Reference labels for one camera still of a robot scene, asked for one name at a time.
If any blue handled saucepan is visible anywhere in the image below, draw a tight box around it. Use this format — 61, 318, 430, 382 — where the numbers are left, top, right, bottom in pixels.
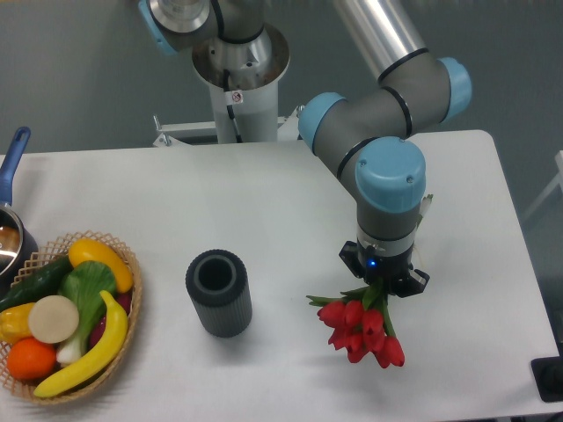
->
1, 127, 38, 297

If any white frame at right edge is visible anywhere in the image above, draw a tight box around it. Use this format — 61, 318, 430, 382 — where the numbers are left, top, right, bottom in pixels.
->
523, 150, 562, 225

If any orange fruit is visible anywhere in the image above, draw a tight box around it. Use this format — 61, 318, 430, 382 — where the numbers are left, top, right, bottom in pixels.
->
6, 338, 56, 381

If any dark grey ribbed vase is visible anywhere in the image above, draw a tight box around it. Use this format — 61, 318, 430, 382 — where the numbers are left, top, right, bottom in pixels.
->
186, 249, 252, 338

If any green bok choy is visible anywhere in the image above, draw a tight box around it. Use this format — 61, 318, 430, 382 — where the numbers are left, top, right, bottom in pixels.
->
56, 260, 116, 367

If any beige round radish slice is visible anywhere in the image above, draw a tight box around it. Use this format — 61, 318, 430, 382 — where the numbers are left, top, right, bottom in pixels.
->
27, 295, 79, 344

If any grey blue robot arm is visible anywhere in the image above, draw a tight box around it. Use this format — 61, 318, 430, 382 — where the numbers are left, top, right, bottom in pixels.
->
139, 1, 472, 297

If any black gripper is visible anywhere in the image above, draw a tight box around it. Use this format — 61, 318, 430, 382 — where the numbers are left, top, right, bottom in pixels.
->
339, 241, 430, 296

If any red tulip bouquet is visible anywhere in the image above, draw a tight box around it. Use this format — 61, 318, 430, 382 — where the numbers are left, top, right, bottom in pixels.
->
306, 193, 435, 369

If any dark red eggplant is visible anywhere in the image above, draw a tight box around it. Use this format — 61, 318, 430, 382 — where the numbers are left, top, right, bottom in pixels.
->
88, 291, 132, 351

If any green cucumber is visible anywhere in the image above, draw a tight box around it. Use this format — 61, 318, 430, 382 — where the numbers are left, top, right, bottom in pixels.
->
1, 256, 73, 311

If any yellow banana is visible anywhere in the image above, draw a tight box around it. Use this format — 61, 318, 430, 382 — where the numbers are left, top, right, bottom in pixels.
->
33, 290, 128, 399

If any yellow bell pepper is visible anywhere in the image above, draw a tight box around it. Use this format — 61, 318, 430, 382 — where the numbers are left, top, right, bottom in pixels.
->
0, 302, 35, 344

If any woven wicker basket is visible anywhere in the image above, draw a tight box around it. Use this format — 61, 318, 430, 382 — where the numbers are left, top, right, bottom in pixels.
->
1, 230, 143, 405

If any black device at table edge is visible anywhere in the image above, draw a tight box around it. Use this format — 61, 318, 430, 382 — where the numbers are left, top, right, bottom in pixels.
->
530, 356, 562, 403

